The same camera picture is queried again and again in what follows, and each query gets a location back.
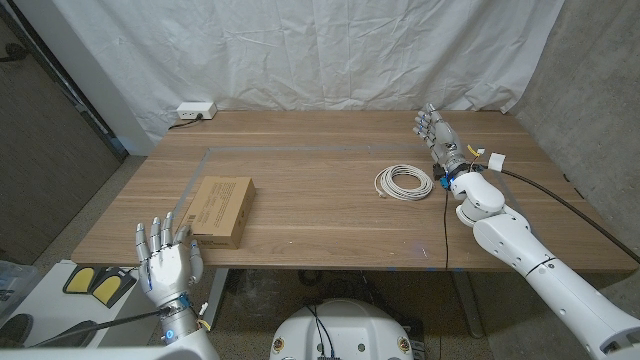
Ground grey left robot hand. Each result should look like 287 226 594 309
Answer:
134 211 205 309

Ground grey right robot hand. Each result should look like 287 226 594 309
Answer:
412 102 474 174

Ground brown cardboard box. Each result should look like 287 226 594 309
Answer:
178 175 257 251

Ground grey table leg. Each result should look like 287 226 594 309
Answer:
200 268 230 334
452 271 485 340

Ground yellow foot pedal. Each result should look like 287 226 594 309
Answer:
62 265 104 295
92 269 137 309

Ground white floor board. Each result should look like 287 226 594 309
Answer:
0 259 166 349

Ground clear plastic bin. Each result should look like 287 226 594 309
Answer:
0 259 39 321

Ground white power strip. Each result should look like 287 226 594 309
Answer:
176 101 219 121

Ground black round floor disc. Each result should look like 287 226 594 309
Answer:
0 313 34 349

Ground white backdrop cloth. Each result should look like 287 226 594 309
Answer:
49 0 566 146

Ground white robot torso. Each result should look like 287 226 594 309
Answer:
269 298 415 360

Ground coiled white cable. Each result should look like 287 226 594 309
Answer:
373 163 435 202

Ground thin black hanging cable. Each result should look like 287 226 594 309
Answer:
435 188 451 360

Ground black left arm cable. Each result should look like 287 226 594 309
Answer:
29 307 174 349

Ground black power strip cord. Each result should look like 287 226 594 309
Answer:
167 113 204 131

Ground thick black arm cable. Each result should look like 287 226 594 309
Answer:
499 168 640 264

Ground torso blue black wires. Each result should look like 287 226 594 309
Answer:
304 303 341 360

